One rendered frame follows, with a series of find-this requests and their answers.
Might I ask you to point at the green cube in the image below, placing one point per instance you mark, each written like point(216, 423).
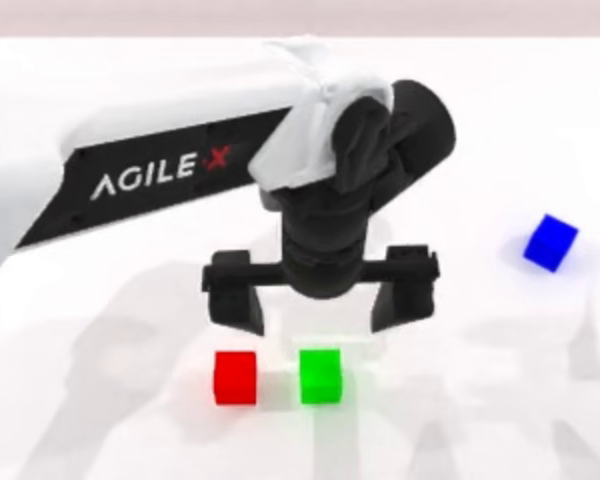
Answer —
point(320, 376)

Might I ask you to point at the red cube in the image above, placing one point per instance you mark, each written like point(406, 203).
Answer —
point(235, 377)

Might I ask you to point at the blue cube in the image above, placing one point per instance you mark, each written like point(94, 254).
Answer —
point(550, 243)

